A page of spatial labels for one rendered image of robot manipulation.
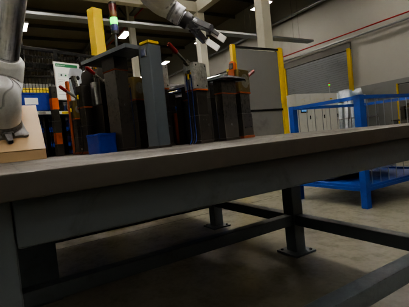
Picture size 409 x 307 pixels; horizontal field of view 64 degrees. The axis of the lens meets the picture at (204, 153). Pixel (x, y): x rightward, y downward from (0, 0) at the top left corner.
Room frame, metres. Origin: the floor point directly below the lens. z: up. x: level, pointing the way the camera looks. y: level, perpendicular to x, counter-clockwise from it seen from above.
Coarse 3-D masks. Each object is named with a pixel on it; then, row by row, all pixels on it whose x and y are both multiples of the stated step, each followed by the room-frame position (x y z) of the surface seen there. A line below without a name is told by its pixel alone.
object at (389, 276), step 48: (384, 144) 1.02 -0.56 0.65; (96, 192) 0.56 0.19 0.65; (144, 192) 0.61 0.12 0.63; (192, 192) 0.66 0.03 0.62; (240, 192) 0.72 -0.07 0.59; (288, 192) 1.89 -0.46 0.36; (0, 240) 0.49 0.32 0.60; (48, 240) 0.52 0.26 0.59; (240, 240) 1.68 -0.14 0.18; (288, 240) 1.92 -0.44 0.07; (384, 240) 1.43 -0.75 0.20; (0, 288) 0.48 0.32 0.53; (48, 288) 1.21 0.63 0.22; (384, 288) 1.00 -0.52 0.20
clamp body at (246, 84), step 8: (240, 72) 1.74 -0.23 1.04; (248, 80) 1.79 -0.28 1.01; (240, 88) 1.73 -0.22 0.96; (248, 88) 1.79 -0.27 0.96; (240, 96) 1.73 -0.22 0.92; (248, 96) 1.79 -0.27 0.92; (240, 104) 1.73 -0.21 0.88; (248, 104) 1.79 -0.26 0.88; (240, 112) 1.73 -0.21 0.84; (248, 112) 1.78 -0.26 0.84; (240, 120) 1.73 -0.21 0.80; (248, 120) 1.77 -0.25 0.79; (240, 128) 1.74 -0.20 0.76; (248, 128) 1.76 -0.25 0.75; (240, 136) 1.73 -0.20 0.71; (248, 136) 1.75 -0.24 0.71
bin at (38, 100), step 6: (24, 96) 2.30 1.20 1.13; (30, 96) 2.33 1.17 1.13; (36, 96) 2.35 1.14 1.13; (42, 96) 2.38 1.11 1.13; (48, 96) 2.40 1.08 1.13; (24, 102) 2.30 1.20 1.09; (30, 102) 2.32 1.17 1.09; (36, 102) 2.35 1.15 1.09; (42, 102) 2.37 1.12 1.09; (48, 102) 2.40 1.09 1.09; (42, 108) 2.37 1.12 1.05; (48, 108) 2.40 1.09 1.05
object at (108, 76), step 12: (108, 60) 1.58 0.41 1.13; (120, 60) 1.59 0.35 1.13; (108, 72) 1.59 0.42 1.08; (120, 72) 1.58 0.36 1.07; (108, 84) 1.60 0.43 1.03; (120, 84) 1.58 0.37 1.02; (108, 96) 1.61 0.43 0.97; (120, 96) 1.57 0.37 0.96; (108, 108) 1.62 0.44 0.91; (120, 108) 1.57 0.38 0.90; (120, 120) 1.56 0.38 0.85; (132, 120) 1.62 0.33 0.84; (120, 132) 1.57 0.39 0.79; (132, 132) 1.61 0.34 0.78; (120, 144) 1.58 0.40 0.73; (132, 144) 1.60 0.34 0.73
